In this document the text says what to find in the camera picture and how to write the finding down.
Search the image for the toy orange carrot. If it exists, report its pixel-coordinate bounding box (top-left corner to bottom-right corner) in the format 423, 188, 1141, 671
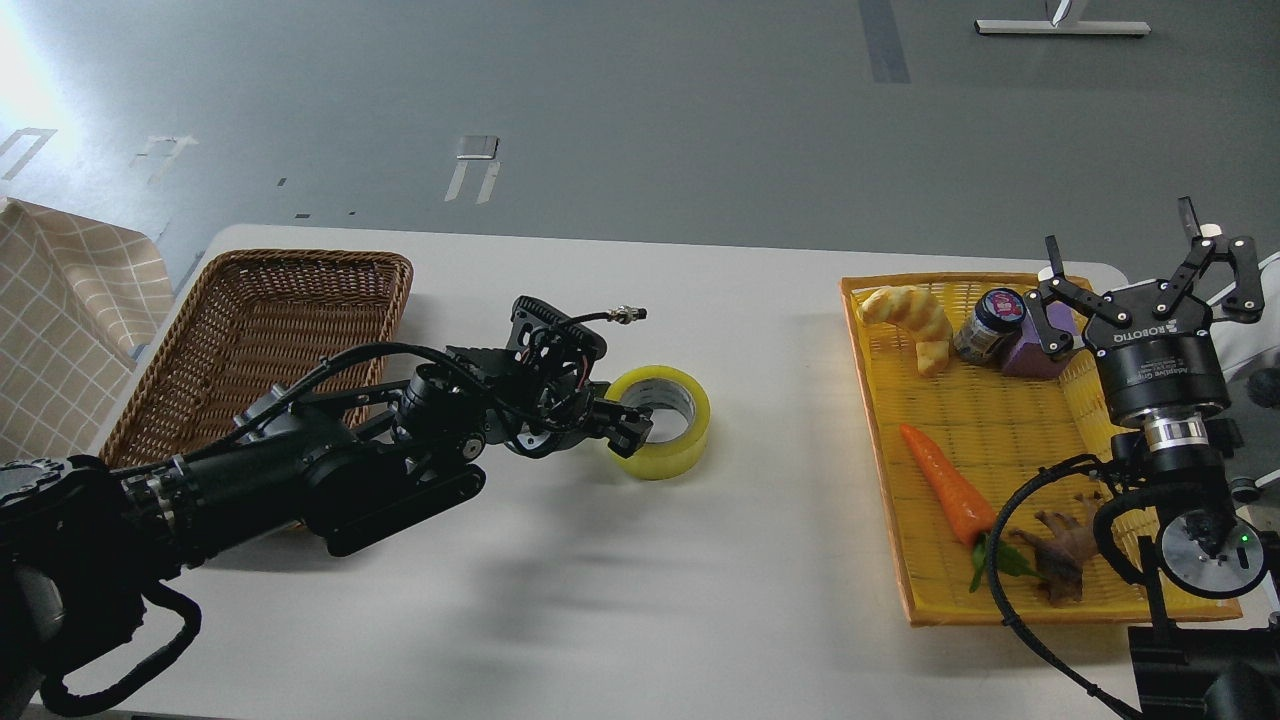
899, 423, 1041, 593

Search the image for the person in white clothes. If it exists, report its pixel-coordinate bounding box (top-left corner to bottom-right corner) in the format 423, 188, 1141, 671
1204, 250, 1280, 411

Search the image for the white stand base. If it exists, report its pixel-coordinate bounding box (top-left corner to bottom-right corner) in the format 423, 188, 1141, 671
973, 1, 1152, 38

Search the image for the purple foam block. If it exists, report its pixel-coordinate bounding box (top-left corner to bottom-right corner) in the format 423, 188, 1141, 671
998, 296, 1073, 380

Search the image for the toy croissant bread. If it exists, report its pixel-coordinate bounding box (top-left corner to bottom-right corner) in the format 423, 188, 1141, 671
859, 286, 954, 378

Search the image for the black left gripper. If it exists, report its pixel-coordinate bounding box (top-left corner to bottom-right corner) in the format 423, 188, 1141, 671
490, 386, 654, 459

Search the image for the brown wicker basket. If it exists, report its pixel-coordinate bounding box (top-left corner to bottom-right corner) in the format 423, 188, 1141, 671
100, 249, 413, 468

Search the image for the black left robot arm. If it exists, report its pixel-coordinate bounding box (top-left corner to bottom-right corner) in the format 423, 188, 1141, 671
1, 296, 653, 719

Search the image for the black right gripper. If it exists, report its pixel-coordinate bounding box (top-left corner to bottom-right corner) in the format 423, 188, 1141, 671
1024, 196, 1263, 429

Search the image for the beige checkered cloth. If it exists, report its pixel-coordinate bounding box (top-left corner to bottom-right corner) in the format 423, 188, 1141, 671
1, 199, 173, 461

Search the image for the small dark jar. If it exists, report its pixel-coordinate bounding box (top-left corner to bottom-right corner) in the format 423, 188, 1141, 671
952, 287, 1027, 365

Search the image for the yellow tape roll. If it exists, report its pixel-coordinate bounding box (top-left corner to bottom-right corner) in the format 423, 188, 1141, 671
605, 365, 712, 480

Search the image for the yellow plastic tray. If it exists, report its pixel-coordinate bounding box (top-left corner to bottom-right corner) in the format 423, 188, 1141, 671
842, 272, 1243, 626

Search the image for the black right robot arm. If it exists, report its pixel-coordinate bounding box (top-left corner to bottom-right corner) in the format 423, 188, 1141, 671
983, 197, 1277, 719

